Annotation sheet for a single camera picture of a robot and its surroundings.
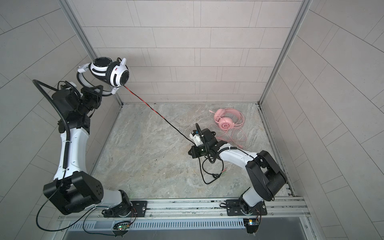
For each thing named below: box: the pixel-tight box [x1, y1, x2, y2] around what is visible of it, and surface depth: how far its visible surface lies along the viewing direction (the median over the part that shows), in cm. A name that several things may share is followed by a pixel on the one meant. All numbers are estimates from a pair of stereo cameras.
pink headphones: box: [209, 108, 245, 131], surface depth 102 cm
